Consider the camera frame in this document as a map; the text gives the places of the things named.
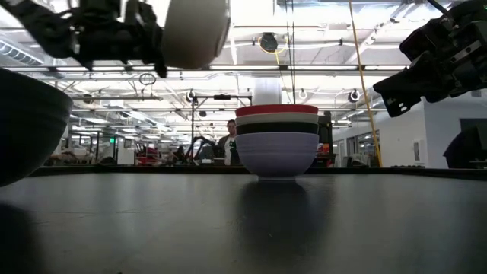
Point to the long ceiling light bar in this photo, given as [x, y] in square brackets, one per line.
[266, 67]

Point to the black metal frame rig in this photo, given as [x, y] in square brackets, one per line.
[222, 97]

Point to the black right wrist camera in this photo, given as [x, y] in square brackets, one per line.
[422, 36]

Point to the grey ceiling pipe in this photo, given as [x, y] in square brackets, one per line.
[121, 98]

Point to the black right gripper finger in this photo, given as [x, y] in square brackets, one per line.
[414, 80]
[398, 107]

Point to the black bowl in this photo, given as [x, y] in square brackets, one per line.
[277, 128]

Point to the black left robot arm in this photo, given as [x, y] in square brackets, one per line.
[42, 26]

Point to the red bowl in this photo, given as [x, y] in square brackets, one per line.
[277, 109]

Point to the person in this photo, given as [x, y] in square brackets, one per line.
[229, 146]
[468, 150]

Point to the lavender ribbed bowl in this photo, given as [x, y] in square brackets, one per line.
[277, 156]

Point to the black cabinet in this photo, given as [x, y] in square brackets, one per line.
[325, 131]

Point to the dark grey ribbed bowl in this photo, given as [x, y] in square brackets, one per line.
[26, 125]

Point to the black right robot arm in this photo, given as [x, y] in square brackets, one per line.
[473, 11]

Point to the white bowl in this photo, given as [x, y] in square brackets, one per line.
[277, 118]

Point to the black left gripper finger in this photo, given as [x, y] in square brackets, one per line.
[148, 42]

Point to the white building column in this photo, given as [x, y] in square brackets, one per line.
[267, 93]

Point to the cream ribbed bowl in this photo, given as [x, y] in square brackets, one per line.
[194, 34]

